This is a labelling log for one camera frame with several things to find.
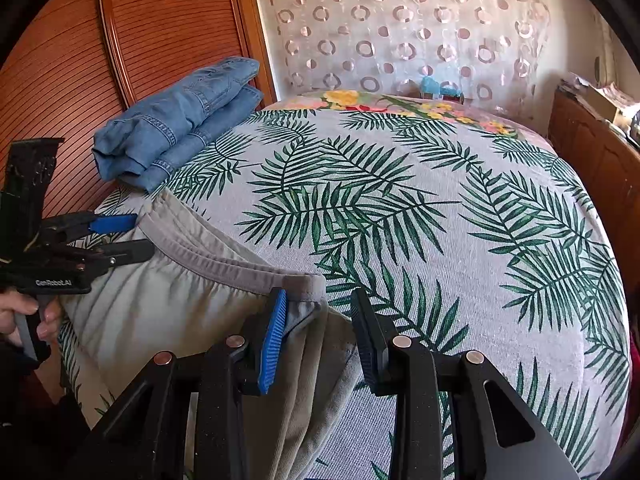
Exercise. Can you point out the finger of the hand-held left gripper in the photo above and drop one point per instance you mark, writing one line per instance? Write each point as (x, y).
(112, 223)
(120, 255)

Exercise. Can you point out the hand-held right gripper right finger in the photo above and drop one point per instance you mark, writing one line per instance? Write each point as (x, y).
(365, 341)

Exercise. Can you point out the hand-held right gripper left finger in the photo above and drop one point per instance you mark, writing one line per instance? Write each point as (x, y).
(272, 345)

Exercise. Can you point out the grey pants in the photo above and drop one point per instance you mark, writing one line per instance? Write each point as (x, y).
(175, 310)

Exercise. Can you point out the person's left forearm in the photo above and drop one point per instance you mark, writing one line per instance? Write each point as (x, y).
(20, 390)

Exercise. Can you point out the person's left hand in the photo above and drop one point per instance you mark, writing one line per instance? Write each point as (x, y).
(12, 315)

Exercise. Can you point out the palm leaf print bed sheet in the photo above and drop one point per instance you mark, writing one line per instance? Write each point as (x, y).
(425, 240)

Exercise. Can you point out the folded blue jeans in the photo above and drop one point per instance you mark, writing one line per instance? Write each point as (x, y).
(175, 120)

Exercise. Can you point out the floral bed sheet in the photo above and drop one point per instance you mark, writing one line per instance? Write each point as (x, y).
(350, 100)

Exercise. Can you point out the light blue toy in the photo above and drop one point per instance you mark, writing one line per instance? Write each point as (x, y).
(435, 89)

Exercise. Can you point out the wooden sideboard cabinet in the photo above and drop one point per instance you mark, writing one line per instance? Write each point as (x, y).
(600, 160)

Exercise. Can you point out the sheer curtain with circles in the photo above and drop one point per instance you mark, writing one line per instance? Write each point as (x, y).
(400, 25)

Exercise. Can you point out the cardboard box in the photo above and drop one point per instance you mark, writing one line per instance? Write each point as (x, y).
(602, 102)

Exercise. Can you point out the floral window curtain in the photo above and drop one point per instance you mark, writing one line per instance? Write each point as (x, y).
(607, 45)

